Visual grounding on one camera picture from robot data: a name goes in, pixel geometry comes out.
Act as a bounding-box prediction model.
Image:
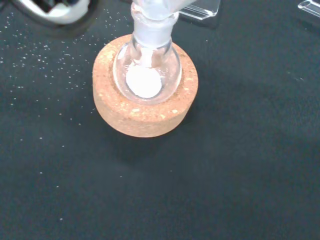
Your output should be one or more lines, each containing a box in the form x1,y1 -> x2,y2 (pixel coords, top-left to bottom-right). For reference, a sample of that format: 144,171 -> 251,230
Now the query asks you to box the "round-bottom glass flask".
112,11 -> 182,106

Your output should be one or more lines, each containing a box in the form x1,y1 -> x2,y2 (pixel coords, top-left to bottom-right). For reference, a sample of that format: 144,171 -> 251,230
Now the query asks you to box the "cork ring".
92,33 -> 200,139

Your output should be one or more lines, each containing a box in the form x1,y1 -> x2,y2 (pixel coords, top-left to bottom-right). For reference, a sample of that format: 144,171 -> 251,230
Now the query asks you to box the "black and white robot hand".
11,0 -> 91,26

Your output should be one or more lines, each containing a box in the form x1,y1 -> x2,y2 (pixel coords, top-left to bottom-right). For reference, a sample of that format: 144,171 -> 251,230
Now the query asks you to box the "clear acrylic funnel stand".
178,0 -> 320,22

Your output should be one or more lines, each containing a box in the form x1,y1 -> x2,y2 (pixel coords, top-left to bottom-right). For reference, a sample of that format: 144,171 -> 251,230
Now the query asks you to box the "black bench cloth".
0,0 -> 320,240

